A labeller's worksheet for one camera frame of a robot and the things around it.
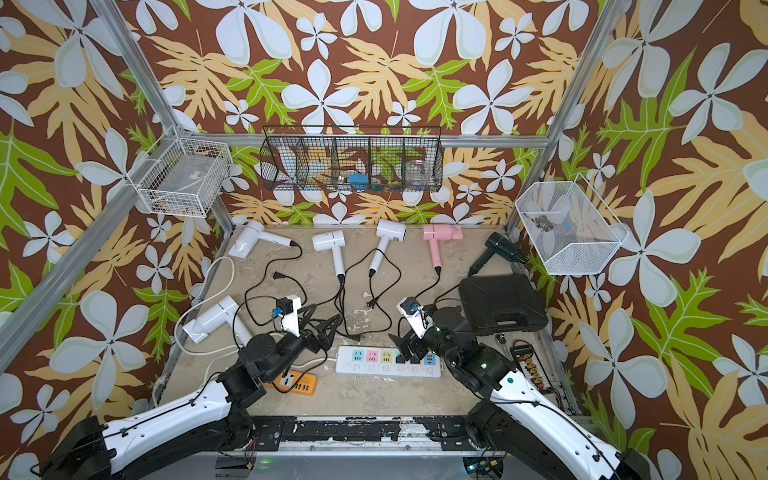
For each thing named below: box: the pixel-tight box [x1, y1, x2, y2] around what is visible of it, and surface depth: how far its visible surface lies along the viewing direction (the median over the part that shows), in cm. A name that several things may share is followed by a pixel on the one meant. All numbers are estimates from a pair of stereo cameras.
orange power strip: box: [263, 370, 318, 396], surface depth 82 cm
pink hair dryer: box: [422, 224, 463, 268], surface depth 114 cm
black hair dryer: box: [468, 232, 526, 277], surface depth 110 cm
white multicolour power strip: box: [335, 346, 442, 379], surface depth 85 cm
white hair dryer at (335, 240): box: [312, 230, 346, 279], surface depth 113 cm
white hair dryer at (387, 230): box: [369, 219, 407, 273], surface depth 113 cm
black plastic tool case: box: [459, 274, 548, 336], surface depth 94 cm
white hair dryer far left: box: [228, 220, 295, 259], surface depth 115 cm
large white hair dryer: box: [182, 295, 253, 346], surface depth 92 cm
